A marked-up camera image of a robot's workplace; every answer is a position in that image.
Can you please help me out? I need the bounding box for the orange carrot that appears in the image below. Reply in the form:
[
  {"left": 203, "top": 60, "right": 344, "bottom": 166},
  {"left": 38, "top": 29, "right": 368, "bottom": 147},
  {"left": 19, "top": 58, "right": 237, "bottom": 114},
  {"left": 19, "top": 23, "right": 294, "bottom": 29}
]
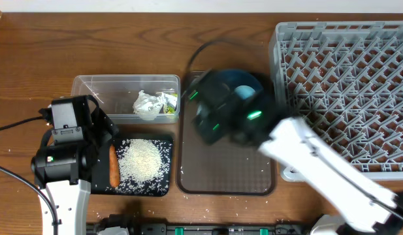
[{"left": 109, "top": 145, "right": 120, "bottom": 187}]

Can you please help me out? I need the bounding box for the dark blue plate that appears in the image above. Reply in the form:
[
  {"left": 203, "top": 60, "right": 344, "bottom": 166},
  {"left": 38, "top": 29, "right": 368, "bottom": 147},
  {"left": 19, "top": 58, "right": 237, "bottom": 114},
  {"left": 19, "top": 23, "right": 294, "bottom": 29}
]
[{"left": 211, "top": 69, "right": 263, "bottom": 93}]

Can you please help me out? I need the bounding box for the green white wrapper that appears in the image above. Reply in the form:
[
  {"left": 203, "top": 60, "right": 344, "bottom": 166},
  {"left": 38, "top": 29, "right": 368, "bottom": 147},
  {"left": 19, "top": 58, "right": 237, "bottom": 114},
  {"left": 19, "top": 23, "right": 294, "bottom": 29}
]
[{"left": 161, "top": 93, "right": 178, "bottom": 114}]

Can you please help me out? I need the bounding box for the white napkin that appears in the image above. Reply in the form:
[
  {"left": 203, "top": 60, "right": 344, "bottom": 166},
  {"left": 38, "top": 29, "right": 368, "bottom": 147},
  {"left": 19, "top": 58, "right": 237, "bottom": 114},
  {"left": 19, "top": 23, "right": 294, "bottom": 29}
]
[{"left": 133, "top": 90, "right": 163, "bottom": 121}]

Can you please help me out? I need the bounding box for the white rice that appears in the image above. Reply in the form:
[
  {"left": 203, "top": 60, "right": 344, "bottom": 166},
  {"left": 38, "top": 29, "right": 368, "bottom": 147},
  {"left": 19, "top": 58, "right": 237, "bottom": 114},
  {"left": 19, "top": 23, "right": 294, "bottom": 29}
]
[{"left": 118, "top": 139, "right": 163, "bottom": 183}]

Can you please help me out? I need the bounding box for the light blue cup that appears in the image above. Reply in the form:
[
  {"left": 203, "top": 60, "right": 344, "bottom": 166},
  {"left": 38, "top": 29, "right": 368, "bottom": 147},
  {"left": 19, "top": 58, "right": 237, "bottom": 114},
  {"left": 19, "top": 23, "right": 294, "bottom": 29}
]
[{"left": 234, "top": 86, "right": 256, "bottom": 100}]

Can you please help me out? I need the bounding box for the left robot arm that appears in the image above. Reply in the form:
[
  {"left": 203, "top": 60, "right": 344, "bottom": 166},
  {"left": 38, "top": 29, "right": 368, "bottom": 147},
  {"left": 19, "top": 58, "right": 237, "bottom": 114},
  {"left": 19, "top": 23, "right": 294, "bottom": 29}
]
[{"left": 31, "top": 95, "right": 118, "bottom": 234}]

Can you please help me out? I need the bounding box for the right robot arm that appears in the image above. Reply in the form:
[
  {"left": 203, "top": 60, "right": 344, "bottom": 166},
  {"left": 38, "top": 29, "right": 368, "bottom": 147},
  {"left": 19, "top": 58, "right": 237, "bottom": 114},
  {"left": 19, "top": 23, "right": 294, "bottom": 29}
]
[{"left": 184, "top": 69, "right": 403, "bottom": 234}]

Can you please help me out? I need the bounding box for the grey plastic dishwasher rack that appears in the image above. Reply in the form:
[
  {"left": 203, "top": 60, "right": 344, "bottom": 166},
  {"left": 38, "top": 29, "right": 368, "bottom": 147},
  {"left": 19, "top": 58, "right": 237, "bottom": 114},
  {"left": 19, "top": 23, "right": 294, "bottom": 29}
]
[{"left": 269, "top": 21, "right": 403, "bottom": 181}]

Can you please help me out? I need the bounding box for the clear plastic bin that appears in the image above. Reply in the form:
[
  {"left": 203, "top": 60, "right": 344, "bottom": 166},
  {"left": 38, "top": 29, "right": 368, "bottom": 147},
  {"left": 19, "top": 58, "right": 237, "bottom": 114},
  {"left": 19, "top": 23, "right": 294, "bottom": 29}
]
[{"left": 71, "top": 74, "right": 180, "bottom": 125}]

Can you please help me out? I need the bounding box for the black plastic tray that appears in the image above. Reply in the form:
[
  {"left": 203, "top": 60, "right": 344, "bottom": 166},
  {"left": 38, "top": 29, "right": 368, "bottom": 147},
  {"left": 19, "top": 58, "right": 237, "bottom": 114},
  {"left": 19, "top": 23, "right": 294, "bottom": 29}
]
[{"left": 91, "top": 133, "right": 173, "bottom": 197}]

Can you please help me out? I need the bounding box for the brown serving tray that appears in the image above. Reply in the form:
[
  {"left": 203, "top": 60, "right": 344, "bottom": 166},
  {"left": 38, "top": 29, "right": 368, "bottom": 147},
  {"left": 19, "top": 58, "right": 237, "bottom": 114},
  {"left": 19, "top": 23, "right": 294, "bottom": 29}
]
[{"left": 177, "top": 89, "right": 276, "bottom": 196}]

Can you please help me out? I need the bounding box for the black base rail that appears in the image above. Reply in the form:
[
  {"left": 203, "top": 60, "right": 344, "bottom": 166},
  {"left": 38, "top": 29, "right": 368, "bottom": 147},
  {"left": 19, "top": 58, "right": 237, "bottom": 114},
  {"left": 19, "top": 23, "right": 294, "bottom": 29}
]
[{"left": 86, "top": 215, "right": 311, "bottom": 235}]

